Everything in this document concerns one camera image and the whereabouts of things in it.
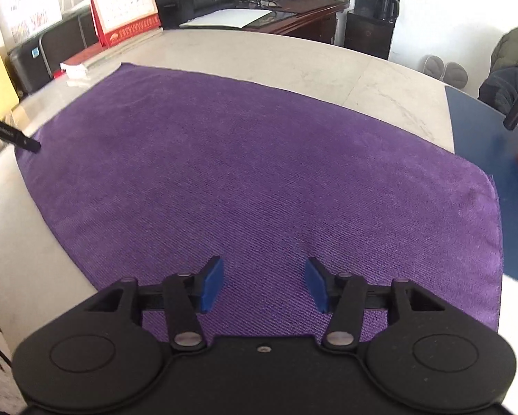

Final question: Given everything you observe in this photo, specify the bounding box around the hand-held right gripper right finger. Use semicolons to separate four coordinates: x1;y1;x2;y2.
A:
304;257;447;352

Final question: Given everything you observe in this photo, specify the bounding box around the black mug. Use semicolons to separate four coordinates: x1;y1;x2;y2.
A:
375;0;400;21

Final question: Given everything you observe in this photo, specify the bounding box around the olive jacket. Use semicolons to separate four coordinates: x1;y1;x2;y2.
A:
490;25;518;79

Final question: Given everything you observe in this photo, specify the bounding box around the black printer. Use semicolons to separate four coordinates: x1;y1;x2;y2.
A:
153;0;240;30

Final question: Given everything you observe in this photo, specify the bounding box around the stack of books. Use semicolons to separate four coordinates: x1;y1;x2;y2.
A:
62;28;163;66

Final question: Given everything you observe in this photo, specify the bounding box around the white paper sheet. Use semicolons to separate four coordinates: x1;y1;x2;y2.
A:
180;8;277;30

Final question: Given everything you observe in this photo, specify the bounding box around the dark navy jacket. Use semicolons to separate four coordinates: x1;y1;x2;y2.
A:
478;66;518;115

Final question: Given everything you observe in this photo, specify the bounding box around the black case with blue sticker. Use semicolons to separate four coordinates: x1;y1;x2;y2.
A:
6;37;52;96

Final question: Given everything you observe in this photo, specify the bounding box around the blue mat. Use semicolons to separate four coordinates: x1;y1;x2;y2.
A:
444;85;518;290

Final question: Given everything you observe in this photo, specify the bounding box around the black tea bar machine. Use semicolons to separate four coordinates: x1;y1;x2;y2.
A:
343;0;403;60

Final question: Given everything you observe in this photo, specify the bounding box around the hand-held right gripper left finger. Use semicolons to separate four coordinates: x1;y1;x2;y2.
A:
84;256;225;352

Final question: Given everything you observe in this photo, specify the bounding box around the black chair with grey frame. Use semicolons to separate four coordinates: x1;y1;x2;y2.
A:
40;9;100;79

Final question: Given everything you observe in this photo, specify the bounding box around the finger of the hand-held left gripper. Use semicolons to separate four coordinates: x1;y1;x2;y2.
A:
0;111;42;154

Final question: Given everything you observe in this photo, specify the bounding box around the dark wooden desk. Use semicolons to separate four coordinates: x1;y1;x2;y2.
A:
237;0;350;46

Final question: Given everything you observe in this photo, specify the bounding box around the purple towel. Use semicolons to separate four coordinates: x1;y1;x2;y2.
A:
15;63;503;342

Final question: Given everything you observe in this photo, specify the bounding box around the grey slipper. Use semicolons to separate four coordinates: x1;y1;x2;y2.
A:
422;55;445;81
442;61;468;89

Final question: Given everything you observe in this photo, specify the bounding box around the thin red cover book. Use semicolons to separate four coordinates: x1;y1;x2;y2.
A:
84;32;164;70

